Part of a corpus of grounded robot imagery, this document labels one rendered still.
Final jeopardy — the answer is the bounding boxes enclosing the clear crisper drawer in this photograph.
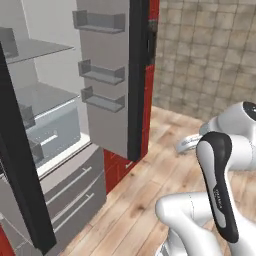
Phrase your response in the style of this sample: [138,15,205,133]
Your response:
[24,99,83,168]

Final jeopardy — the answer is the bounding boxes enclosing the silver drawer handle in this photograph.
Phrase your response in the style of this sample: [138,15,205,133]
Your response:
[45,166,93,206]
[51,192,96,233]

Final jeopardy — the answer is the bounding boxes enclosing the grey fridge body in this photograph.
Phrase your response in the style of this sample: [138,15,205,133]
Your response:
[0,0,108,256]

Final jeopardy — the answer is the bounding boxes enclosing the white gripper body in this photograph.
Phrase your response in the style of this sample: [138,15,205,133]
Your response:
[175,131,204,155]

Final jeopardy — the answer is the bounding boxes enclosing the grey door shelf bin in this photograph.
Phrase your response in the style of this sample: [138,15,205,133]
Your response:
[0,26,20,60]
[17,103,37,130]
[77,59,126,86]
[80,86,127,114]
[72,9,127,35]
[27,137,45,165]

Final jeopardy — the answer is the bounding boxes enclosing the glass fridge shelf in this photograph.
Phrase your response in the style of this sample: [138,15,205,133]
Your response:
[13,81,80,118]
[0,37,76,65]

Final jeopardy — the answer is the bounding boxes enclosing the grey freezer drawer front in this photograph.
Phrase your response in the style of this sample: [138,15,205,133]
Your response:
[38,145,107,210]
[13,173,108,256]

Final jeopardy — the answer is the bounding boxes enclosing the grey fridge door black edge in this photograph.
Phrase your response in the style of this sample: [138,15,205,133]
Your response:
[75,0,158,163]

